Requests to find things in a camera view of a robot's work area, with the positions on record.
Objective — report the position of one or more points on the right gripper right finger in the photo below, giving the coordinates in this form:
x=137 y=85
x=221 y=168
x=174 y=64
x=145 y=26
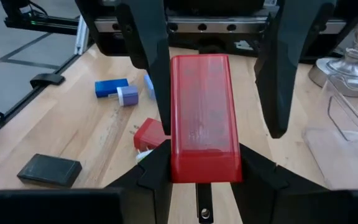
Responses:
x=291 y=205

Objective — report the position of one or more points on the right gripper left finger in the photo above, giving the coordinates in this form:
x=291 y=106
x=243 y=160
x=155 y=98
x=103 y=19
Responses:
x=73 y=207

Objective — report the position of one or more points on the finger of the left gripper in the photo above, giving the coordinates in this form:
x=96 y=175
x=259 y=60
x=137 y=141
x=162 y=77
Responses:
x=283 y=68
x=154 y=46

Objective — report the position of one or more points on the light blue wall charger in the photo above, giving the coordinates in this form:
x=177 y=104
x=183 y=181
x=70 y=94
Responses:
x=149 y=88

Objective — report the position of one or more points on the black power bank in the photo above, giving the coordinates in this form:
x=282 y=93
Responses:
x=50 y=170

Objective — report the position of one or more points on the purple white wall charger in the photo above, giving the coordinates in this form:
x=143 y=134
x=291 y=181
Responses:
x=129 y=96

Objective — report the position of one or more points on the blue power bank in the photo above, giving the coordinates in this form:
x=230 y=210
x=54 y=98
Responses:
x=109 y=87

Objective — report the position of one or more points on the red power bank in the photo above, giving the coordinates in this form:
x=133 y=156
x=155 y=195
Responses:
x=205 y=124

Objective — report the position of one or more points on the red wall charger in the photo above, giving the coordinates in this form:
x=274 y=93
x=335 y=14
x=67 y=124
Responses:
x=149 y=133

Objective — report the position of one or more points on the silver table lamp white shade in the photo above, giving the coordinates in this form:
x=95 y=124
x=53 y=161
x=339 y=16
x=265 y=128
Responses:
x=343 y=71

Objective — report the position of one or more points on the clear plastic bin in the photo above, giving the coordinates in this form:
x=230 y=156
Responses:
x=346 y=161

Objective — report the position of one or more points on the black device with green light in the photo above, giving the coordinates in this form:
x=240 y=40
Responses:
x=42 y=26

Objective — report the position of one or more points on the silver rig post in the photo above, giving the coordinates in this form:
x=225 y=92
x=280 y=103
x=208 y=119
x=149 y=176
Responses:
x=82 y=35

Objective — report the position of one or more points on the black aluminium table frame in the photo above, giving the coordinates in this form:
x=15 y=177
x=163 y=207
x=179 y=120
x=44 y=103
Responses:
x=26 y=100

